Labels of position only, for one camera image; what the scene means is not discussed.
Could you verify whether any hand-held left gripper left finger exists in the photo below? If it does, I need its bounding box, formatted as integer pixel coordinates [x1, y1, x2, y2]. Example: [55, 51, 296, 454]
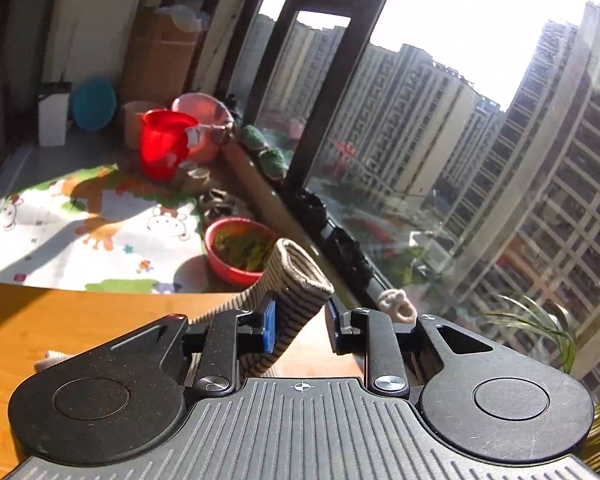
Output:
[100, 297, 277, 398]

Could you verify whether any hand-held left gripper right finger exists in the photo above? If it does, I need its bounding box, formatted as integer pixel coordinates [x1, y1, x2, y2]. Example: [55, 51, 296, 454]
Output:
[325, 300, 511, 401]

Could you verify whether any striped knit garment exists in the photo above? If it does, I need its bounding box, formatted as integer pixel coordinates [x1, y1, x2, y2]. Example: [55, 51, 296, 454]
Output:
[32, 239, 335, 378]

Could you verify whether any red bowl of greens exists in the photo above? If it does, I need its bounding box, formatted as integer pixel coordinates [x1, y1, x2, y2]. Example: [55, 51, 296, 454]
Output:
[204, 217, 281, 288]

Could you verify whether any black shoe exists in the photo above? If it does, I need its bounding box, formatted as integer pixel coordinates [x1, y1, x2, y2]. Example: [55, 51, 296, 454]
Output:
[295, 190, 328, 228]
[327, 227, 373, 283]

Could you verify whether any brown patterned shoe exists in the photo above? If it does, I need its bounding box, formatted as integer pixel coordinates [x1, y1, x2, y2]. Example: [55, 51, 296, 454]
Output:
[200, 189, 237, 221]

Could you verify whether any green fuzzy slipper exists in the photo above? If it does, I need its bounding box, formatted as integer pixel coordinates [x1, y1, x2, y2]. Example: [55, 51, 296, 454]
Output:
[260, 147, 288, 178]
[239, 125, 267, 150]

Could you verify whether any red plastic bucket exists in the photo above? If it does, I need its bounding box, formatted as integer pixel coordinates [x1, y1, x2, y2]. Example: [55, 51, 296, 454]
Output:
[140, 110, 199, 181]

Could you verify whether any colourful cartoon play mat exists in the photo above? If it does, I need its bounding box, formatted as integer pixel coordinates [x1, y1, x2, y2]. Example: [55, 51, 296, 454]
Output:
[0, 164, 207, 294]

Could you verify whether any green potted plant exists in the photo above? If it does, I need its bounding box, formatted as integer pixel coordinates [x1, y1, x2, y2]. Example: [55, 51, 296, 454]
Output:
[480, 294, 600, 476]

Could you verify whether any pink plastic basin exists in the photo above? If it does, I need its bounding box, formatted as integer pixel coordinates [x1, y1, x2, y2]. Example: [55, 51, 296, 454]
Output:
[172, 92, 233, 161]

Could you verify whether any beige plastic bucket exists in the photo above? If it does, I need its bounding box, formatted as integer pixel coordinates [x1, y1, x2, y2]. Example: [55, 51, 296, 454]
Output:
[124, 101, 151, 150]

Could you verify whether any tall cardboard box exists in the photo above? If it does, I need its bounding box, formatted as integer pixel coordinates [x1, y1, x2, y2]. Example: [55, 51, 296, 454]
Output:
[122, 10, 201, 106]

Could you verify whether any white trash bin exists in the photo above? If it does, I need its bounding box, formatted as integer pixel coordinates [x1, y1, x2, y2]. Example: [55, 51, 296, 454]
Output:
[37, 82, 73, 147]

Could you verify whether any clear plastic bag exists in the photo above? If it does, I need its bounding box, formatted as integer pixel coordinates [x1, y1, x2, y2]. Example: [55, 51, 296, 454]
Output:
[155, 4, 212, 32]

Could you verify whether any black window frame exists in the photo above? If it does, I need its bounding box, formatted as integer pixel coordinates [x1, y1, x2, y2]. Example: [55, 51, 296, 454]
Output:
[215, 0, 406, 321]

